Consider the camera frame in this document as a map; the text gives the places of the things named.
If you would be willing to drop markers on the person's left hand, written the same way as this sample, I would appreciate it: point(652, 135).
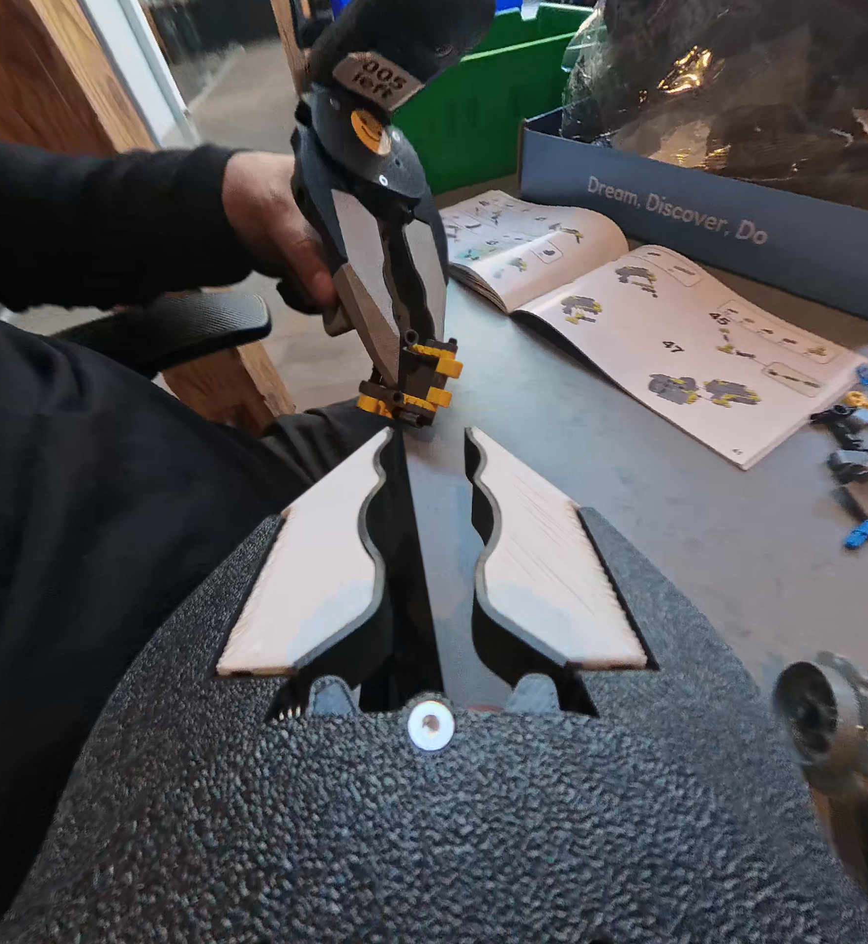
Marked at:
point(268, 214)

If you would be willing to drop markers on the dark blue cardboard box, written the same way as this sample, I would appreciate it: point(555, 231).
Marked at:
point(699, 214)

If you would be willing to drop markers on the green plastic bin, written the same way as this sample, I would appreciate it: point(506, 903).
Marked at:
point(493, 110)

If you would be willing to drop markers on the black chair armrest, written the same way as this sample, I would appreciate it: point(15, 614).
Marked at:
point(183, 328)

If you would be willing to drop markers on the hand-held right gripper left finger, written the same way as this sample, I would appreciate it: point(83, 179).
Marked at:
point(309, 590)

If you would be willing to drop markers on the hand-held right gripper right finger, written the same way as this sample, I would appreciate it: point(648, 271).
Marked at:
point(552, 582)

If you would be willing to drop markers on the person's left forearm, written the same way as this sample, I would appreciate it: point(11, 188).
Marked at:
point(95, 221)

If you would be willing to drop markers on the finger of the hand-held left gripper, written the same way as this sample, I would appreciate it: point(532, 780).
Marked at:
point(434, 280)
point(367, 310)

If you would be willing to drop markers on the plastic bag of toy parts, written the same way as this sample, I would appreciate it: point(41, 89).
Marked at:
point(736, 81)

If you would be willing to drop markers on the pile of loose toy parts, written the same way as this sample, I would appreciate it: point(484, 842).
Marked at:
point(858, 461)

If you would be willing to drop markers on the yellow black toy vehicle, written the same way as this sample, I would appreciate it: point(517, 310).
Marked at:
point(839, 723)

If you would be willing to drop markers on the open instruction booklet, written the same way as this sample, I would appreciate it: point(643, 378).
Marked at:
point(662, 332)

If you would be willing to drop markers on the yellow grey toy brick assembly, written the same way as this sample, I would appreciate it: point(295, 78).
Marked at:
point(441, 361)

